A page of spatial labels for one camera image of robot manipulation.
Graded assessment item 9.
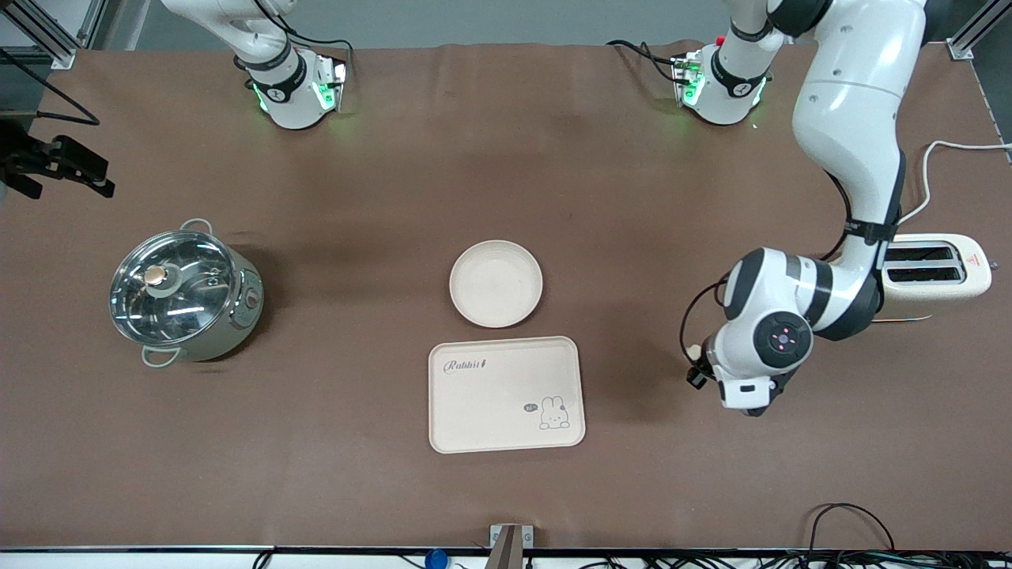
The cream round plate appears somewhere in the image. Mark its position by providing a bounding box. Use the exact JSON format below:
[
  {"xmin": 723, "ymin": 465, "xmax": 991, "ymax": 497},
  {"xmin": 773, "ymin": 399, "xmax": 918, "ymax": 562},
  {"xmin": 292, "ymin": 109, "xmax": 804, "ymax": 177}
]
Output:
[{"xmin": 448, "ymin": 239, "xmax": 545, "ymax": 330}]

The glass pot lid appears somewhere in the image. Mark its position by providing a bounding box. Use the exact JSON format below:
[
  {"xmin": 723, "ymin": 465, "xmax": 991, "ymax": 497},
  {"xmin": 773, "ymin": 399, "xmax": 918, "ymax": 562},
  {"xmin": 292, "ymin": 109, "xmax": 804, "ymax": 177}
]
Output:
[{"xmin": 109, "ymin": 231, "xmax": 236, "ymax": 347}]

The steel electric cooking pot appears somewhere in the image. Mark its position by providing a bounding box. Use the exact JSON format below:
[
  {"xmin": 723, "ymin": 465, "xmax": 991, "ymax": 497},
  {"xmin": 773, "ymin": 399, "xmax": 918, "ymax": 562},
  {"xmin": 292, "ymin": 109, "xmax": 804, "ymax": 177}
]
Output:
[{"xmin": 109, "ymin": 219, "xmax": 266, "ymax": 368}]

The cream two-slot toaster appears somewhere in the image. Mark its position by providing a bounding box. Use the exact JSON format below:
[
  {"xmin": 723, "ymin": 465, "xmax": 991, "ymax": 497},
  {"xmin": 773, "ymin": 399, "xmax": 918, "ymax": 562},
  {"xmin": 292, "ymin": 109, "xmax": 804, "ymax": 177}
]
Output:
[{"xmin": 874, "ymin": 232, "xmax": 993, "ymax": 323}]

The cream rabbit print tray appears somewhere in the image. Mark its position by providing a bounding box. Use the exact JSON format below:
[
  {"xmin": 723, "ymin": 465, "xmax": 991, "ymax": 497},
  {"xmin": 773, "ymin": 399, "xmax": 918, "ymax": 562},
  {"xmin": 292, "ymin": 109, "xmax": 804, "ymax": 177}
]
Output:
[{"xmin": 428, "ymin": 336, "xmax": 587, "ymax": 455}]

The brown table cover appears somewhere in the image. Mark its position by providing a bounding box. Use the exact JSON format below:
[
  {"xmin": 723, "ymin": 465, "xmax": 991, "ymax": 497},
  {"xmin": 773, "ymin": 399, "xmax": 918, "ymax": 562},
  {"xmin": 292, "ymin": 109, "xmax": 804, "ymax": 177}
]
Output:
[{"xmin": 0, "ymin": 41, "xmax": 1012, "ymax": 552}]

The aluminium frame profile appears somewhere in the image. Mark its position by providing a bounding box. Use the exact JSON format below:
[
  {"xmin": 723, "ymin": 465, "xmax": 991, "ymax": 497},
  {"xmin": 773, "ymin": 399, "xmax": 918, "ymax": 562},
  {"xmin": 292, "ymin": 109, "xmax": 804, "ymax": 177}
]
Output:
[
  {"xmin": 0, "ymin": 0, "xmax": 108, "ymax": 69},
  {"xmin": 949, "ymin": 0, "xmax": 1012, "ymax": 62}
]

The black looped cable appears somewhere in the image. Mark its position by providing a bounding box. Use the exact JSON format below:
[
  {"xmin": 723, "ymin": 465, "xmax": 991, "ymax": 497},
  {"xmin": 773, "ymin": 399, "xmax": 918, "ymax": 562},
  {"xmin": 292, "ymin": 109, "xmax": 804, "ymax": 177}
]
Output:
[{"xmin": 806, "ymin": 503, "xmax": 898, "ymax": 558}]

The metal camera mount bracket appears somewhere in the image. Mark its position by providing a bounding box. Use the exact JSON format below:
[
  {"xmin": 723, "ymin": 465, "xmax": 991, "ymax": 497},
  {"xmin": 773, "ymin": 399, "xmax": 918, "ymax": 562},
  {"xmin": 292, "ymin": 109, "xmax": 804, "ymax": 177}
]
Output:
[{"xmin": 489, "ymin": 524, "xmax": 534, "ymax": 569}]

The white toaster power cable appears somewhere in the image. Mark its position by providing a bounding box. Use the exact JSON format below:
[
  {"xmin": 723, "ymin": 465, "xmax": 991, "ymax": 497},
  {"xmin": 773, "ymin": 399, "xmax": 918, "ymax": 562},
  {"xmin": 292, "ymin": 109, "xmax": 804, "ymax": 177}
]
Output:
[{"xmin": 898, "ymin": 140, "xmax": 1012, "ymax": 227}]

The black base cable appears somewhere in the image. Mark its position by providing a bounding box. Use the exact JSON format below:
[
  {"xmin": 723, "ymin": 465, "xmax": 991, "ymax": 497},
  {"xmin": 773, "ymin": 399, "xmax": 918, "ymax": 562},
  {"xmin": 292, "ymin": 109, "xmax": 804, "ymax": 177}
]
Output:
[{"xmin": 607, "ymin": 40, "xmax": 682, "ymax": 83}]

